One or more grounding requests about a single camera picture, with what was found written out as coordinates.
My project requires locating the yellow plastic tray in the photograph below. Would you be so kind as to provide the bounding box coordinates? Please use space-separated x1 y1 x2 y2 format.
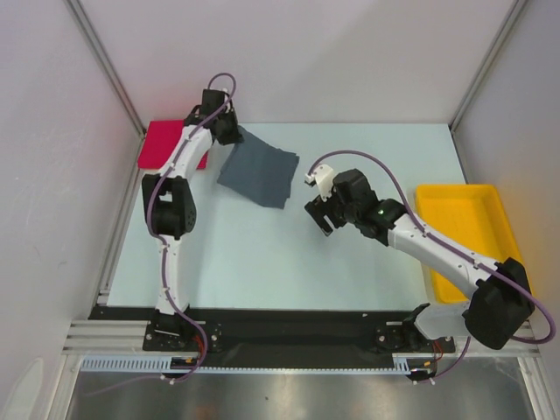
413 183 524 305

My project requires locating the aluminium frame post left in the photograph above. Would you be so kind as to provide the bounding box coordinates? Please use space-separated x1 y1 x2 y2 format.
63 0 148 136

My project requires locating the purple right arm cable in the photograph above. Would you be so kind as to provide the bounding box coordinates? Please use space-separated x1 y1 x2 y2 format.
305 150 555 386

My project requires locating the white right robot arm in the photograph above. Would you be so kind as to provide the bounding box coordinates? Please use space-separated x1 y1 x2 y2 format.
304 164 535 351

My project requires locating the white cable duct right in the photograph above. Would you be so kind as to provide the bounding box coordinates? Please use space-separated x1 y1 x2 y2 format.
393 353 438 375

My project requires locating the aluminium frame post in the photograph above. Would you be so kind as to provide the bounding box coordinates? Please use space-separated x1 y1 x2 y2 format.
63 0 148 136
448 0 531 137

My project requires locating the folded red t-shirt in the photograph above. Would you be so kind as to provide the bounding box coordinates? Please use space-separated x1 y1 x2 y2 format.
137 120 213 174

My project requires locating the white cable duct left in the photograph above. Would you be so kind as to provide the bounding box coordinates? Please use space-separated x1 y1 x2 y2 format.
81 355 198 374

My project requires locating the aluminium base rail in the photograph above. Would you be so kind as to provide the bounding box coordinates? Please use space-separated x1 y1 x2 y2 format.
62 319 540 358

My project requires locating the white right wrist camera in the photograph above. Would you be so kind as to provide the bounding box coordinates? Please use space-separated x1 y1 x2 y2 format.
304 164 335 201

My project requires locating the white cable duct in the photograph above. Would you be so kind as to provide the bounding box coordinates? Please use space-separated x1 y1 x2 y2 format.
81 355 198 374
393 353 438 375

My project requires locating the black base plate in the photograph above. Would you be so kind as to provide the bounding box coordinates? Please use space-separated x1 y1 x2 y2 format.
89 305 462 371

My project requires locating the aluminium frame post right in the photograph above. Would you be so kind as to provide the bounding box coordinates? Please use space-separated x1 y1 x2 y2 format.
448 0 531 137

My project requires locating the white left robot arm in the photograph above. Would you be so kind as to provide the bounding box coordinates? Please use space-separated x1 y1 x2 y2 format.
138 87 242 352

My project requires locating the grey t-shirt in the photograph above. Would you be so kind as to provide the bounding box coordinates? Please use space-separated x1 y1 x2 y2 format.
217 126 300 209

